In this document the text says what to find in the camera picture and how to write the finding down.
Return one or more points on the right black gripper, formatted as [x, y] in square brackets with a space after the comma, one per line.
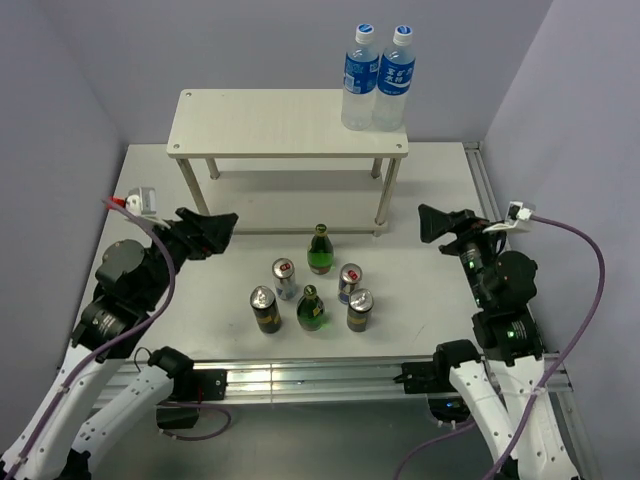
[435, 222]

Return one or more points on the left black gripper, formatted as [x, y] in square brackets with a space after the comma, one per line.
[213, 232]

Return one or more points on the silver blue can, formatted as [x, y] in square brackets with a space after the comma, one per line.
[283, 271]
[349, 278]

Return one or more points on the black gold can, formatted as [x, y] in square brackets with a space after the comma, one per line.
[360, 306]
[264, 306]

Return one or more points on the green glass bottle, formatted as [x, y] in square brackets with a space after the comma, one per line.
[320, 253]
[310, 309]

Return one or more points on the green glass bottle front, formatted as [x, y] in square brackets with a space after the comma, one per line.
[310, 309]

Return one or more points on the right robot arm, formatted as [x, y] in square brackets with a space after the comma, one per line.
[500, 373]

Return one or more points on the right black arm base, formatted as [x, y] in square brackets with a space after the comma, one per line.
[444, 402]

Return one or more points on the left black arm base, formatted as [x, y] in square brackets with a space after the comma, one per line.
[198, 386]

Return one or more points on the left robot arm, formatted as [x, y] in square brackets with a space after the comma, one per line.
[135, 285]

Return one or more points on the white two-tier shelf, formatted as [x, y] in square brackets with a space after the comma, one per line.
[283, 161]

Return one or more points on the right blue label water bottle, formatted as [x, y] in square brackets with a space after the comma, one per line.
[396, 69]

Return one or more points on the blue label water bottle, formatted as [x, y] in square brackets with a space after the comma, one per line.
[396, 69]
[359, 79]

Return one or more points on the left blue label water bottle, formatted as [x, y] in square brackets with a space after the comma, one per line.
[359, 79]

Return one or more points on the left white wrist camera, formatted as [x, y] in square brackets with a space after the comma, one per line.
[142, 202]

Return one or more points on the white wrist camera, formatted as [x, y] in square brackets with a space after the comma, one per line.
[142, 202]
[517, 219]

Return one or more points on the aluminium right side rail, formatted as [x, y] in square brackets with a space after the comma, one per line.
[481, 180]

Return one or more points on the aluminium rail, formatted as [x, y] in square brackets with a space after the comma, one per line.
[481, 180]
[310, 381]

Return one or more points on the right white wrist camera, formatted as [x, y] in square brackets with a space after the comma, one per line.
[517, 219]

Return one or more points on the aluminium front rail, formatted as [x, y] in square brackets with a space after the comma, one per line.
[310, 381]

